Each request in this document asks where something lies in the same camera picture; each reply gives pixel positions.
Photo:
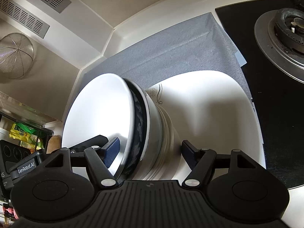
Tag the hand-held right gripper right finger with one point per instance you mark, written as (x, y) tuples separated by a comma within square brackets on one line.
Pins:
[(187, 150)]

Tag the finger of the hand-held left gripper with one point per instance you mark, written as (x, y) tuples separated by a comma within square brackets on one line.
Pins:
[(95, 140)]

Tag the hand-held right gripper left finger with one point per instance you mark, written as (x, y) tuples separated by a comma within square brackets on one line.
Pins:
[(111, 152)]

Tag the large cream bowl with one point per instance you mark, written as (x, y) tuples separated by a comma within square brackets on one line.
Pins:
[(172, 144)]

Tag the white bowl with blue pattern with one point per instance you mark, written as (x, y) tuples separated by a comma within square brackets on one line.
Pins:
[(95, 106)]

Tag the large white plate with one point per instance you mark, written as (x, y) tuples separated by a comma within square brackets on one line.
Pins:
[(213, 114)]

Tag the yellow packet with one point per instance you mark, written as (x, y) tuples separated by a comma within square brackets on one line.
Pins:
[(17, 131)]

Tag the green packet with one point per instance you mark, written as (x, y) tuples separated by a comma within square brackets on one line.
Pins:
[(35, 135)]

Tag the wooden cutting board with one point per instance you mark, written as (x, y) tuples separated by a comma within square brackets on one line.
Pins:
[(53, 143)]

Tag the black glass cooktop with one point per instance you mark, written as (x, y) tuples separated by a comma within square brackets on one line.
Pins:
[(273, 123)]

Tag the grey dish mat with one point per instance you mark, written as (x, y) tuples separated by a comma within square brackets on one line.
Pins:
[(178, 52)]

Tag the metal mesh strainer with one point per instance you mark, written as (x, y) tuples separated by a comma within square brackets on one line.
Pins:
[(16, 57)]

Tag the gas stove burner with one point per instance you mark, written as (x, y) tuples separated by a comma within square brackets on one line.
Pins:
[(266, 40)]

